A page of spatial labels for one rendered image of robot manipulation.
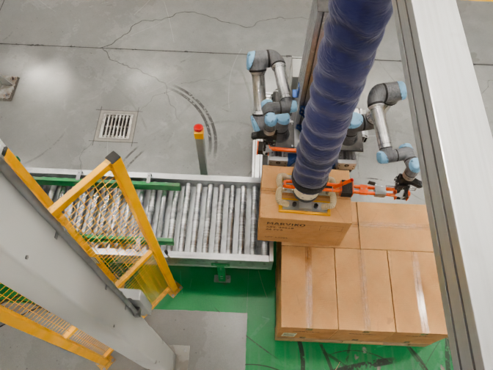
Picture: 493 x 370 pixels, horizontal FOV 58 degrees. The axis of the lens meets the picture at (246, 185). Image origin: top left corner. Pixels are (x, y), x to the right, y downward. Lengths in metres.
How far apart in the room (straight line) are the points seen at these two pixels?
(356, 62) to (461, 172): 1.08
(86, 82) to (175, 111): 1.04
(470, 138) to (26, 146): 4.39
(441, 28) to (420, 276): 2.68
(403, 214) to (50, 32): 4.31
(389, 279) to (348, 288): 0.32
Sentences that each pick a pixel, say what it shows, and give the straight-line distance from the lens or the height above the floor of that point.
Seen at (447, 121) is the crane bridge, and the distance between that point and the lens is 0.90.
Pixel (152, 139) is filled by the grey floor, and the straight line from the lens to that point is 4.54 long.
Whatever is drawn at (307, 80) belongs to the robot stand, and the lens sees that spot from 3.01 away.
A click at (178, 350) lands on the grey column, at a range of 3.75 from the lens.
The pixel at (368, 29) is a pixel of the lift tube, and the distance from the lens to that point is 1.74.
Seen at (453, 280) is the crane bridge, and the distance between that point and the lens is 0.81.
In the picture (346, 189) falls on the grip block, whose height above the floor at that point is 1.22.
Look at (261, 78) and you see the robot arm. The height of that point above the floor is 1.46.
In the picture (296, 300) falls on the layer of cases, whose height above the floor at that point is 0.54.
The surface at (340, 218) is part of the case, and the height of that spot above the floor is 1.07.
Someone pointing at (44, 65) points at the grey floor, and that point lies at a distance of 5.48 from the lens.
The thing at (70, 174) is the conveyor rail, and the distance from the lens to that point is 3.81.
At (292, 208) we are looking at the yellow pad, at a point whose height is 1.10.
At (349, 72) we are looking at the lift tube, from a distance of 1.88.
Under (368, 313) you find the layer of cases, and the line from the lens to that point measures 3.36.
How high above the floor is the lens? 3.71
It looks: 62 degrees down
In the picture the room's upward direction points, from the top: 3 degrees clockwise
